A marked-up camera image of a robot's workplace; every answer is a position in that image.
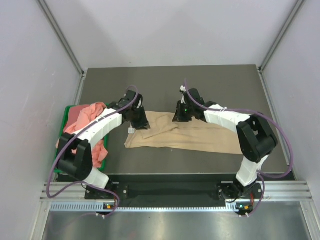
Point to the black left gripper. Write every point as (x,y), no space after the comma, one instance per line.
(143,124)

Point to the green plastic bin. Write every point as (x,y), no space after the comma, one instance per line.
(106,147)

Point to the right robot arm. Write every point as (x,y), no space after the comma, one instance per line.
(256,138)

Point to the aluminium frame post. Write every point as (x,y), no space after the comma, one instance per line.
(60,35)
(298,5)

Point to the pink t shirt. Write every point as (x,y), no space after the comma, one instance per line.
(85,117)

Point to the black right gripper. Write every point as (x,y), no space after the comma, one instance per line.
(178,117)

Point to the beige t shirt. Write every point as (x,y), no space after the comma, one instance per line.
(194,135)

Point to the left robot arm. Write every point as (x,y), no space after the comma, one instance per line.
(75,156)

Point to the right aluminium frame post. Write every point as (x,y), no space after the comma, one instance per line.
(298,5)

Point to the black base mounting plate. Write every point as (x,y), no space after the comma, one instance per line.
(177,190)

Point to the left aluminium frame post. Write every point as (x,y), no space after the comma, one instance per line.
(60,35)

